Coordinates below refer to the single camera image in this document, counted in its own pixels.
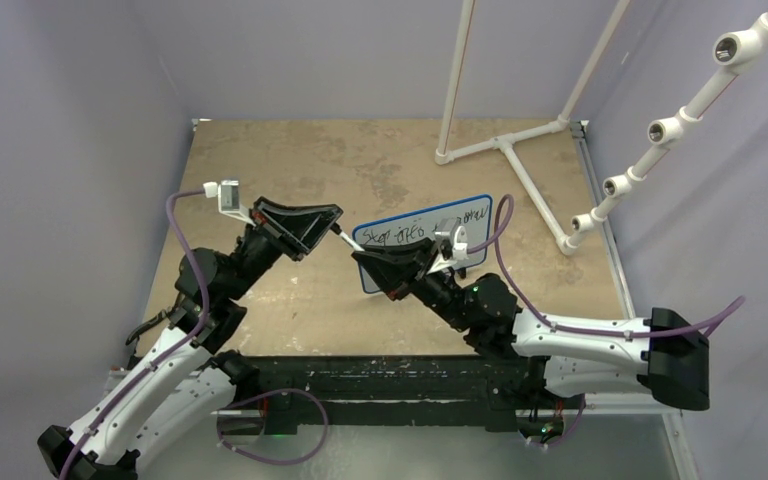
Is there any white marker pen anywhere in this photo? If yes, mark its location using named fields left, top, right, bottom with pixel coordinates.
left=339, top=231, right=364, bottom=251

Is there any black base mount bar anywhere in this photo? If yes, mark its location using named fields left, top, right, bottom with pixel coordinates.
left=209, top=351, right=562, bottom=434

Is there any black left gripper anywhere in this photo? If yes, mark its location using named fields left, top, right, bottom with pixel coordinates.
left=227, top=199, right=348, bottom=302

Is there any white PVC pipe frame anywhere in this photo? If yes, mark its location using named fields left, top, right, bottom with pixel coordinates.
left=435, top=0, right=632, bottom=256

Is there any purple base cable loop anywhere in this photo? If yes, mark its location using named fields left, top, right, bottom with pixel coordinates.
left=216, top=388, right=330, bottom=465

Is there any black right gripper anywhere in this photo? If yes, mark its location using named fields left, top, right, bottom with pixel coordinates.
left=355, top=236, right=473, bottom=332

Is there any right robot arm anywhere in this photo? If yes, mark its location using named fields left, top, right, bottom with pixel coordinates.
left=351, top=240, right=710, bottom=411

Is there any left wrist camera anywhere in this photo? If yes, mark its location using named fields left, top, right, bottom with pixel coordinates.
left=202, top=179, right=253, bottom=224

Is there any white PVC pipe with fittings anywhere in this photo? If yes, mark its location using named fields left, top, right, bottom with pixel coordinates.
left=567, top=10, right=768, bottom=244

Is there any black pliers tool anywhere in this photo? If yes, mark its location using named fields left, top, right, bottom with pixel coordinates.
left=125, top=309, right=169, bottom=345

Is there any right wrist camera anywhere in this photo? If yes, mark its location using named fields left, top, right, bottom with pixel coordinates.
left=429, top=218, right=468, bottom=273

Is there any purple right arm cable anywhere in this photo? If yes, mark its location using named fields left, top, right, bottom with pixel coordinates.
left=466, top=193, right=747, bottom=340

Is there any blue framed whiteboard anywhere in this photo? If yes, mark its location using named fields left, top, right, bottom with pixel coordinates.
left=351, top=193, right=494, bottom=295

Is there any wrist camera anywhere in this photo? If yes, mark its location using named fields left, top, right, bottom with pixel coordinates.
left=202, top=179, right=253, bottom=224
left=429, top=218, right=468, bottom=273

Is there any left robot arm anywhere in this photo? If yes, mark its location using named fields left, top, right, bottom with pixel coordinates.
left=37, top=183, right=342, bottom=479

